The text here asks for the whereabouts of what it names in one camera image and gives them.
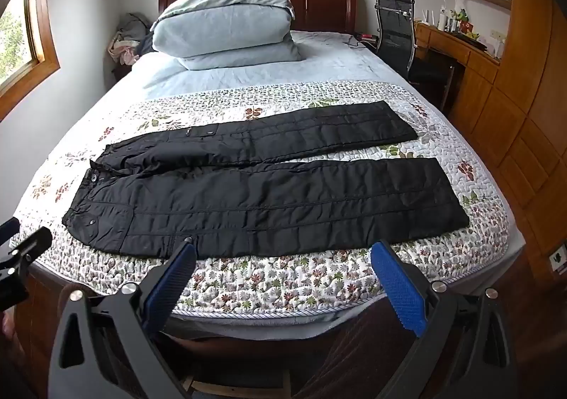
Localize light blue bed sheet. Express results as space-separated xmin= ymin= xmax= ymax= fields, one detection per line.
xmin=113 ymin=30 xmax=415 ymax=104

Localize pile of clothes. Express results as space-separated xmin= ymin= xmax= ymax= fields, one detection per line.
xmin=106 ymin=12 xmax=156 ymax=68

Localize black office chair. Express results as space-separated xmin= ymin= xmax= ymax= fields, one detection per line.
xmin=374 ymin=0 xmax=458 ymax=117

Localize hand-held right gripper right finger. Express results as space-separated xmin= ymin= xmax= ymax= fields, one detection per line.
xmin=370 ymin=240 xmax=520 ymax=399

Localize floral quilted bedspread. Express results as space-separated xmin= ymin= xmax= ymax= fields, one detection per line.
xmin=9 ymin=79 xmax=510 ymax=317

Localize black pants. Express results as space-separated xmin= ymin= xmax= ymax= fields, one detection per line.
xmin=62 ymin=100 xmax=470 ymax=260

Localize large wooden framed window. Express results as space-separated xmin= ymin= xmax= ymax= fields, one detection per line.
xmin=0 ymin=0 xmax=61 ymax=121

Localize dark wooden headboard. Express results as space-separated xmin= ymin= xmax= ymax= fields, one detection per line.
xmin=158 ymin=0 xmax=358 ymax=34

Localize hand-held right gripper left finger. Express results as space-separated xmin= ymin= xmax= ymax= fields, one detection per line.
xmin=48 ymin=238 xmax=198 ymax=399

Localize black cable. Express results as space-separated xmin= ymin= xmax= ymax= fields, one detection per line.
xmin=346 ymin=32 xmax=378 ymax=49

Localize stacked light blue pillows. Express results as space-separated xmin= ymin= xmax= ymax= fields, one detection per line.
xmin=151 ymin=0 xmax=303 ymax=71

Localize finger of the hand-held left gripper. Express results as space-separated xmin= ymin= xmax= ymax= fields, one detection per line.
xmin=0 ymin=217 xmax=21 ymax=245
xmin=0 ymin=227 xmax=54 ymax=307

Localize white box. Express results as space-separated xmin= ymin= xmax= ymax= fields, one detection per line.
xmin=486 ymin=30 xmax=506 ymax=59

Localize wooden wardrobe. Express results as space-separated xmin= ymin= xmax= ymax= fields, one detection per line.
xmin=470 ymin=0 xmax=567 ymax=293

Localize wall socket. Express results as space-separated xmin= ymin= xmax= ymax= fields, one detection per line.
xmin=548 ymin=242 xmax=567 ymax=274

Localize wooden desk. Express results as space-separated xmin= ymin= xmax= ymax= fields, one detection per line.
xmin=414 ymin=21 xmax=502 ymax=127

